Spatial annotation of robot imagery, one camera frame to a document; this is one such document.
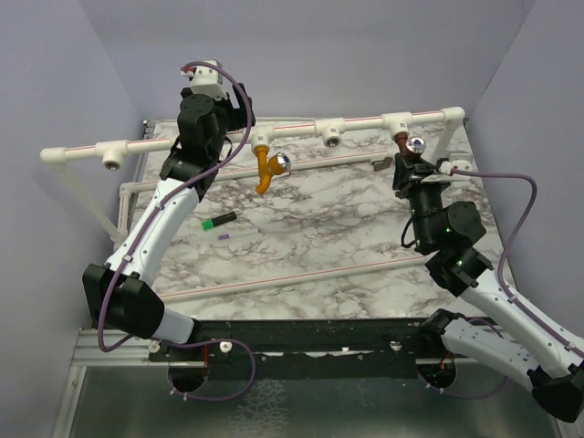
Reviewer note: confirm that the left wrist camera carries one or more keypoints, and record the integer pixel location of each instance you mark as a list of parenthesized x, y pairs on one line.
[(205, 81)]

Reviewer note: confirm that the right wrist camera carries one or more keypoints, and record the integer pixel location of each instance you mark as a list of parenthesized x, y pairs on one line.
[(446, 171)]

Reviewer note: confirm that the orange water faucet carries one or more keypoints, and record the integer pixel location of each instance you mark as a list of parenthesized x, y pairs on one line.
[(267, 167)]

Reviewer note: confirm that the green black marker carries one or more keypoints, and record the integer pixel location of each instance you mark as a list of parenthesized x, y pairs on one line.
[(218, 220)]

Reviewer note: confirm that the purple white marker pen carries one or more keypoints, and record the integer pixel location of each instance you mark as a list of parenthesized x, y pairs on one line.
[(233, 235)]

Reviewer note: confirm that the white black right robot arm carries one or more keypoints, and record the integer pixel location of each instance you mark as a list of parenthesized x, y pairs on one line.
[(541, 355)]

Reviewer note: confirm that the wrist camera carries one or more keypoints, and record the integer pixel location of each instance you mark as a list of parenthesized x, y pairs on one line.
[(446, 171), (205, 81)]

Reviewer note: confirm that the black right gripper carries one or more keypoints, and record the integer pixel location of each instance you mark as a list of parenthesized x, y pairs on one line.
[(420, 171)]

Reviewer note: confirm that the beige stapler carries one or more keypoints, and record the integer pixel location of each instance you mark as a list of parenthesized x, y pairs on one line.
[(382, 164)]

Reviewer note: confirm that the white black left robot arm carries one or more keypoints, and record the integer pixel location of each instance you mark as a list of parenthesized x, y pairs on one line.
[(119, 292)]

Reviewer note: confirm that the black table edge rail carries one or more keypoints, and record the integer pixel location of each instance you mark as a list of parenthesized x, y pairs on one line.
[(308, 350)]

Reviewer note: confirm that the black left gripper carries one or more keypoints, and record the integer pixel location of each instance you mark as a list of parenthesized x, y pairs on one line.
[(241, 118)]

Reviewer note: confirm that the brown water faucet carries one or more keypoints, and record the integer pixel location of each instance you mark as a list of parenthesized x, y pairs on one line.
[(410, 147)]

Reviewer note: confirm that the white PVC pipe frame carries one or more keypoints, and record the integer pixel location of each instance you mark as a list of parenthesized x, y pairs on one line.
[(113, 153)]

